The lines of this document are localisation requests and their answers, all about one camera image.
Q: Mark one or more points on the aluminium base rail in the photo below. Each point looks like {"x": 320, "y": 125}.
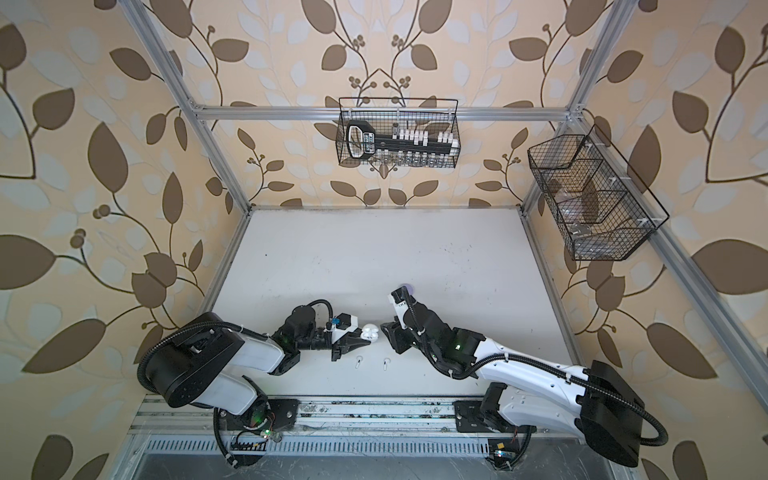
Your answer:
{"x": 332, "y": 415}

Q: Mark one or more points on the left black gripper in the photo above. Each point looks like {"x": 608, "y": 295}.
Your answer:
{"x": 347, "y": 348}

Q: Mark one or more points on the black tool with white pieces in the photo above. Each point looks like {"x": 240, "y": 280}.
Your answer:
{"x": 363, "y": 141}

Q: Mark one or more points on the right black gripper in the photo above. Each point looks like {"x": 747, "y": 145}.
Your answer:
{"x": 395, "y": 335}

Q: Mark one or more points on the back wire basket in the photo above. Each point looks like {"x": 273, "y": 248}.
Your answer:
{"x": 433, "y": 113}

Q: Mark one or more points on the white earbud charging case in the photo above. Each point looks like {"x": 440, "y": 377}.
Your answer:
{"x": 370, "y": 332}

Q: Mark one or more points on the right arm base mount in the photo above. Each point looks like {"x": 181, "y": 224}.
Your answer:
{"x": 473, "y": 416}

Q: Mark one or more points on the wire basket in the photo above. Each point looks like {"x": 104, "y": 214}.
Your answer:
{"x": 433, "y": 113}
{"x": 600, "y": 200}

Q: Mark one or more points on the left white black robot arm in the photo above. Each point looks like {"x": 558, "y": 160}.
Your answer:
{"x": 195, "y": 365}

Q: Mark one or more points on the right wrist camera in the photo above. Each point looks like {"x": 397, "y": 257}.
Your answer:
{"x": 402, "y": 302}

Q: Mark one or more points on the right side wire basket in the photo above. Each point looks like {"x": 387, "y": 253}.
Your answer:
{"x": 600, "y": 200}

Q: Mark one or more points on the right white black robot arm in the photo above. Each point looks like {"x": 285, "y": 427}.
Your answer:
{"x": 594, "y": 403}

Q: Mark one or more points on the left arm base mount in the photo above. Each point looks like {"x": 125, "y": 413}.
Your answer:
{"x": 264, "y": 414}

